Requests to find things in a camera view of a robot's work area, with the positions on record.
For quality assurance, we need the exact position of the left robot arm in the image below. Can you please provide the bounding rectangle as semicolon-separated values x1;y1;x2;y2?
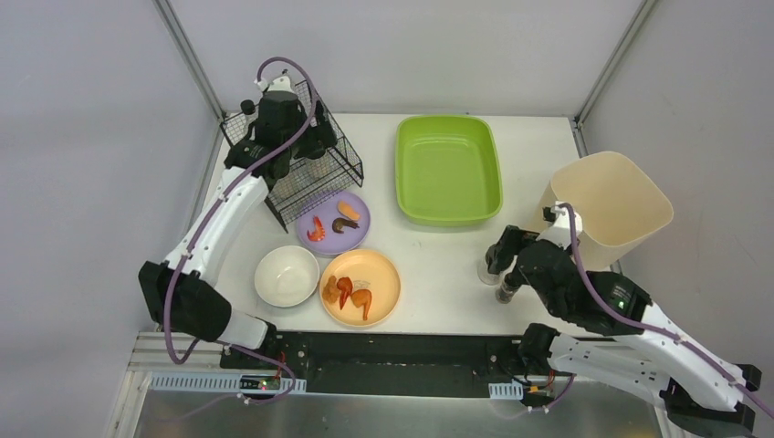
138;90;338;363

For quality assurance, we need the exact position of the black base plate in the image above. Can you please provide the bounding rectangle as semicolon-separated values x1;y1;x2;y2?
219;331;549;398

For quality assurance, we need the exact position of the beige waste bin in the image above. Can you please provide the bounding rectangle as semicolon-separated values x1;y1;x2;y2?
524;151;674;271

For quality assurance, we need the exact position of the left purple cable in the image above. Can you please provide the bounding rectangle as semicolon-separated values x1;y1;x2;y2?
162;57;319;406

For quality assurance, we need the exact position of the red toy chicken wing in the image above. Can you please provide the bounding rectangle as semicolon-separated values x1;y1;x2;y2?
336;276;353;309

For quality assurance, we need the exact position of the orange plate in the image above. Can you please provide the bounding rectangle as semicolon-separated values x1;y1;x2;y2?
319;249;402;329

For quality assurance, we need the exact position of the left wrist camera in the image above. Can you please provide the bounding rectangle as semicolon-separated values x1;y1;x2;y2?
254;72;295;94

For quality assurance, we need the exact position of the orange toy drumstick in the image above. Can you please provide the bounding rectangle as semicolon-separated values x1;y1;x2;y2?
350;288;372;320

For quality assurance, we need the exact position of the black-lid glass jar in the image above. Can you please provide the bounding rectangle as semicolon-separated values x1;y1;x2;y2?
476;259;501;286
303;153;334;182

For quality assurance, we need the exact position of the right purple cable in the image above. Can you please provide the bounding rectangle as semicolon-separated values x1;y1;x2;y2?
490;202;774;422

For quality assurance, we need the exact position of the purple cable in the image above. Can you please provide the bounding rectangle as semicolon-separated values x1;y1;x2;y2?
162;57;319;406
490;202;774;422

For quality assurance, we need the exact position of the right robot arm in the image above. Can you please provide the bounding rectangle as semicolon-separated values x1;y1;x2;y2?
479;221;761;437

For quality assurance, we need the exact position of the white floral bowl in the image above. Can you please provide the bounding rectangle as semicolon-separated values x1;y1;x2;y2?
254;245;320;308

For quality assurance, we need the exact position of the green plastic tub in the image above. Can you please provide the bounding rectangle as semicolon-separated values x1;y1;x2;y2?
394;115;503;227

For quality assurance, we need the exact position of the black wire rack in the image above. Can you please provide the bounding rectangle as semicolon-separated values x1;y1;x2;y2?
220;76;364;229

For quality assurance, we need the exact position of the black-lid glass jar front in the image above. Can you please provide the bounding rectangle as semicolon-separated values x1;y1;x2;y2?
303;153;334;182

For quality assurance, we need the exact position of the toy shrimp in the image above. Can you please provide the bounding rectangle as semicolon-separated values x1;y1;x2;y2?
307;215;326;242

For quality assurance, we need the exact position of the dark sauce bottle red label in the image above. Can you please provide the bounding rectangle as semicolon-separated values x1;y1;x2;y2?
240;99;257;124

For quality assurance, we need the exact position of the black pepper grinder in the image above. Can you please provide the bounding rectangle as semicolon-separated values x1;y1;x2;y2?
495;273;523;304

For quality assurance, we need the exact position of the fried toy nugget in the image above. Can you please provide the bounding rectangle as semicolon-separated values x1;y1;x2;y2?
321;276;341;304

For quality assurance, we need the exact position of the orange toy bread piece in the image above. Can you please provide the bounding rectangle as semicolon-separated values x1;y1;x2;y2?
337;201;361;222

